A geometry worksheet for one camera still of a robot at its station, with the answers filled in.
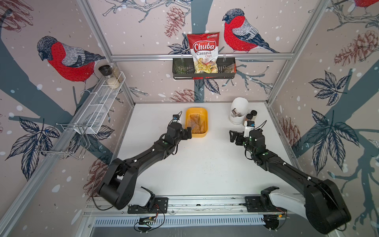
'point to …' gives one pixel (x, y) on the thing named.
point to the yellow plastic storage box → (204, 112)
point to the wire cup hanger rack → (72, 140)
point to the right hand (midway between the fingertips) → (237, 130)
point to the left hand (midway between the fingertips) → (186, 126)
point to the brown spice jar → (248, 116)
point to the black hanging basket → (183, 68)
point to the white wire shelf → (98, 104)
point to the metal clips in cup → (235, 113)
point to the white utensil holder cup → (239, 107)
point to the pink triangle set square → (203, 128)
